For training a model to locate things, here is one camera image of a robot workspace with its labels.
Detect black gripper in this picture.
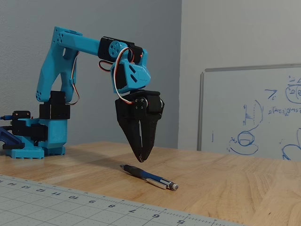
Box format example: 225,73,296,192
114,89,165,163

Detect blue and black pen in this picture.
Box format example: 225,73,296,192
119,164,179,191

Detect whiteboard with blue drawings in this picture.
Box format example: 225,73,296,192
197,63,301,162

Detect grey cutting mat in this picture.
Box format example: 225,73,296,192
0,174,246,226

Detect dark blue table clamp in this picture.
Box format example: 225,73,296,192
0,126,24,150

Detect wrist servo wire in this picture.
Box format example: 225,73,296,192
98,47,135,105

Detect shoulder servo wire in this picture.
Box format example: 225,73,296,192
65,52,80,106

